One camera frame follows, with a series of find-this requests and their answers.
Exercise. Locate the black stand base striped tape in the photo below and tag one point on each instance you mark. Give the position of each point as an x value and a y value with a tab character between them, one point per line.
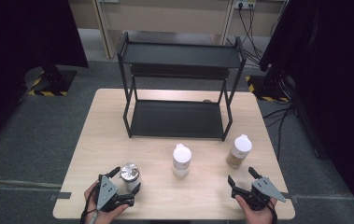
268	88
56	82

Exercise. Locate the small dark round object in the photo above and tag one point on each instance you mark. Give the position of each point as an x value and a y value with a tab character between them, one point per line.
207	100

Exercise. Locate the person's left hand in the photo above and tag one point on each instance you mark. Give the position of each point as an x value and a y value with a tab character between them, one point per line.
91	202

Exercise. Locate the silver-lid glass jar white powder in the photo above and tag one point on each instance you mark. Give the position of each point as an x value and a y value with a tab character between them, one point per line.
130	172

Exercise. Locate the white-lid glass jar brown powder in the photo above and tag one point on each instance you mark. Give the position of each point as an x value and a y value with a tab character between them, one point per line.
241	146

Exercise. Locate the white power strip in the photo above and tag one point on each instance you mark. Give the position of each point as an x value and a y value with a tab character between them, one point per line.
244	4

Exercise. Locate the black table foot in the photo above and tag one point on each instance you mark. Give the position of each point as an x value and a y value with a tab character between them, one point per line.
293	199

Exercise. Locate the white-lid glass jar white granules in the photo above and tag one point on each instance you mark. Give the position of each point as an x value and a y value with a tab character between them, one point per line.
181	155

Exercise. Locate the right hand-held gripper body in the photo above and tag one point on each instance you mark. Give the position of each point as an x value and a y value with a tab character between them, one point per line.
266	189

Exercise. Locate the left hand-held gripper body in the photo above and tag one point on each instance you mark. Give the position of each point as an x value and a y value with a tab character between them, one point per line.
106	193

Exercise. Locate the person's right hand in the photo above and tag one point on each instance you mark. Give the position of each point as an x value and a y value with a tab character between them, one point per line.
258	217

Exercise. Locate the black curtain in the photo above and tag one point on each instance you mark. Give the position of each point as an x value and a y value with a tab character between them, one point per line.
336	93
25	31

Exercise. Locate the black two-tier metal rack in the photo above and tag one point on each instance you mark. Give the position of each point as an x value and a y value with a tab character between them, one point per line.
177	118

